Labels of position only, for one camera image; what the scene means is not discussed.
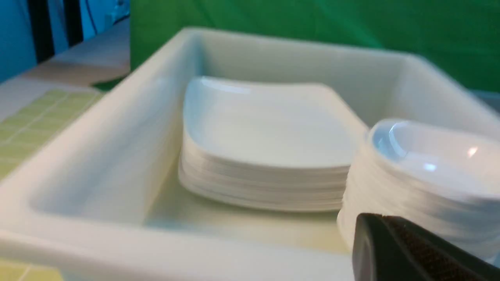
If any stack of white square plates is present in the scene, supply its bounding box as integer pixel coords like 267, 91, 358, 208
177, 130, 349, 213

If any green checkered tablecloth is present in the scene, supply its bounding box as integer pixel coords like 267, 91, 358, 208
0, 89, 103, 281

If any green backdrop cloth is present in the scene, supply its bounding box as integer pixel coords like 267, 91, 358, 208
130, 0, 500, 92

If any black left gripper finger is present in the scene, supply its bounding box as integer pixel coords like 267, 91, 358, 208
352, 212, 500, 281

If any large white plastic tub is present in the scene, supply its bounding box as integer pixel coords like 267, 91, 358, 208
1, 27, 499, 281

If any large white square rice plate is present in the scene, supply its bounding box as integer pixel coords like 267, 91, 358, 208
184, 76, 368, 170

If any stack of white small bowls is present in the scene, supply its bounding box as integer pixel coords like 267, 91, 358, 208
337, 156, 500, 266

